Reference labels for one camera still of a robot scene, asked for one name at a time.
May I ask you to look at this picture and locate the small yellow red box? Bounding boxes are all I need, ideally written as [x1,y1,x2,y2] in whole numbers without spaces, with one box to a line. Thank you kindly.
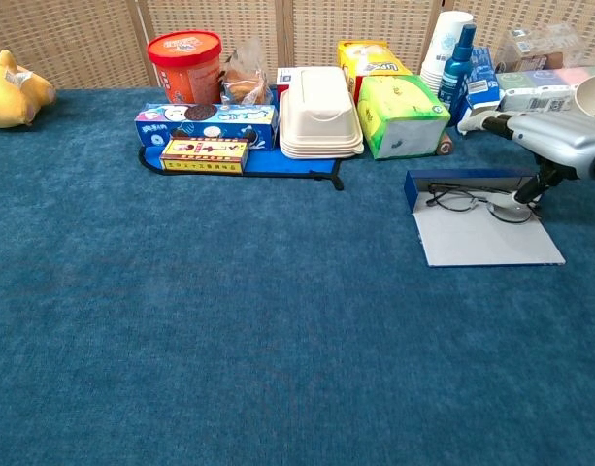
[158,137,250,176]

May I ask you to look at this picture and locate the blue folding glasses case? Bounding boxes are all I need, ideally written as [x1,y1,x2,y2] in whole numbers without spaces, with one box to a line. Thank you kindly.
[404,167,567,268]

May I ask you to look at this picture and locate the yellow snack box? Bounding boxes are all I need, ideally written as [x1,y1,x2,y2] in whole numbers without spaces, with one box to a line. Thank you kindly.
[337,40,413,106]

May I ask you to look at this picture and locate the yellow plush toy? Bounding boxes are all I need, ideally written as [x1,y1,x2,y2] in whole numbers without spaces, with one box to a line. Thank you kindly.
[0,50,58,130]

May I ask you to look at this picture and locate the blue spray bottle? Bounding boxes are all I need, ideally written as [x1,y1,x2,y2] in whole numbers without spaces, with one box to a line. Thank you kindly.
[437,23,478,128]

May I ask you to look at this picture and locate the stack of white paper cups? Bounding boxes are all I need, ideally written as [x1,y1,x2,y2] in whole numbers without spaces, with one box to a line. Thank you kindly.
[419,10,476,96]

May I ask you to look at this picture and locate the green tissue pack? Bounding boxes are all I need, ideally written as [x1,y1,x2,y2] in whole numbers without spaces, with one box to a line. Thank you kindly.
[356,74,452,161]

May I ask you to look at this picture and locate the small white red box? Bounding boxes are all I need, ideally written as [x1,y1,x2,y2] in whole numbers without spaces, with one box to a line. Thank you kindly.
[276,67,298,106]

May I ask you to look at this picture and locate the clear bag brown sweets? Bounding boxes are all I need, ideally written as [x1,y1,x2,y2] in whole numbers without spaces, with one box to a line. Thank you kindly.
[493,27,565,74]

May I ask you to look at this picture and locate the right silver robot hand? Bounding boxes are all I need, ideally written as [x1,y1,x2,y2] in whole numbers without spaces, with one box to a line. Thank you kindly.
[456,110,595,224]

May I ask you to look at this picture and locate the blue cookie box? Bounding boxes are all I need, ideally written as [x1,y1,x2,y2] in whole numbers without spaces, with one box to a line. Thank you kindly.
[134,102,281,152]

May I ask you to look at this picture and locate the clear bag of pastries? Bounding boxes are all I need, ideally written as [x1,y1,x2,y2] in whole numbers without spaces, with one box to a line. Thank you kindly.
[220,38,273,107]

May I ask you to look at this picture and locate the clear package brown pad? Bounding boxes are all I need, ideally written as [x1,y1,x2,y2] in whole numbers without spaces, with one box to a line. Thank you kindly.
[544,21,595,69]

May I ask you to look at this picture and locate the rattan folding screen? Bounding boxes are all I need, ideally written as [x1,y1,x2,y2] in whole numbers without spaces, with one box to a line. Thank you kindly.
[0,0,595,91]

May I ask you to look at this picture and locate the beige bowl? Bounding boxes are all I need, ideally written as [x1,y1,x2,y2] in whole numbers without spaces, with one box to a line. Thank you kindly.
[573,74,595,122]

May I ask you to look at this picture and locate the red snack tub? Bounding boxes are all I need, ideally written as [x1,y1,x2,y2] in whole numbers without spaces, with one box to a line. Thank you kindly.
[147,30,224,105]

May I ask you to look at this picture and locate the blue table carpet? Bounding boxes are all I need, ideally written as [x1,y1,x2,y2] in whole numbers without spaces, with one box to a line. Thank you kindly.
[0,86,595,466]

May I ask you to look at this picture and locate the blue white carton box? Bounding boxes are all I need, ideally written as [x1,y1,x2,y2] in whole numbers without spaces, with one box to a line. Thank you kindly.
[459,46,504,118]

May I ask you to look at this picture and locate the beige clamshell food container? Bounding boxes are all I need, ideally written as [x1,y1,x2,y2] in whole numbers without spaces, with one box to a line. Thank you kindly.
[278,66,365,160]

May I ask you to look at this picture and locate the wire-frame eyeglasses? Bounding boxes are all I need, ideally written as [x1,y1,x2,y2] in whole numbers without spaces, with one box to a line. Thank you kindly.
[425,182,544,225]

